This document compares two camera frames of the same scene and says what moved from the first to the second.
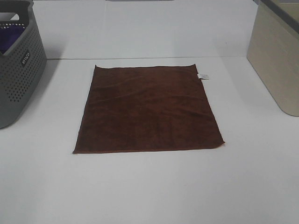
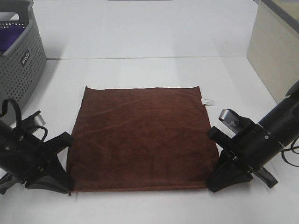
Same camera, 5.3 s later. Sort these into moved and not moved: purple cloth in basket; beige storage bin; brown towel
Moved: brown towel
Not moved: purple cloth in basket; beige storage bin
